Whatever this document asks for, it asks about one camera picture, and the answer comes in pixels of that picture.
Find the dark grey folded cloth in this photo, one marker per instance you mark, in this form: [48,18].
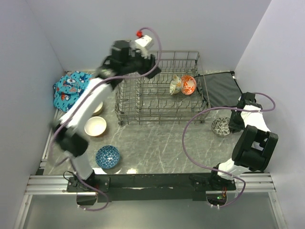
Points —
[219,89]

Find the red floral bowl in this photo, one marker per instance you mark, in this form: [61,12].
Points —
[189,84]

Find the white bowl near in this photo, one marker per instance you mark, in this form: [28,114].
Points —
[95,126]

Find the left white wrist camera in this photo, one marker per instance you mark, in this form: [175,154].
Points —
[143,42]

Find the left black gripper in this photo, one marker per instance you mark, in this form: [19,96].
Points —
[147,64]

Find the black leaf pattern bowl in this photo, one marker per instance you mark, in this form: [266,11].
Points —
[220,126]

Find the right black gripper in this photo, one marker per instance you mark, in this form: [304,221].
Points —
[234,127]

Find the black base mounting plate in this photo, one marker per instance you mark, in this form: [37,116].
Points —
[125,187]

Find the orange flower pattern bowl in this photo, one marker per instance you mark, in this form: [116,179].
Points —
[175,85]

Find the blue shark print cloth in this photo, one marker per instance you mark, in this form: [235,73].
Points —
[69,88]

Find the blue triangle pattern bowl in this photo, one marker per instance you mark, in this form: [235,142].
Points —
[107,157]

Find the white bowl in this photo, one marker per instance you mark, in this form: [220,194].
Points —
[95,126]
[98,109]

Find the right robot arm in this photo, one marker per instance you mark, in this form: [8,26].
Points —
[254,148]

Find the grey wire dish rack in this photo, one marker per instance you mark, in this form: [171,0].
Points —
[145,100]

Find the white bowl far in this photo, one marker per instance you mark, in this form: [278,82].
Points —
[98,109]

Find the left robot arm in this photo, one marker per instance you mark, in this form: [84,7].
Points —
[69,129]

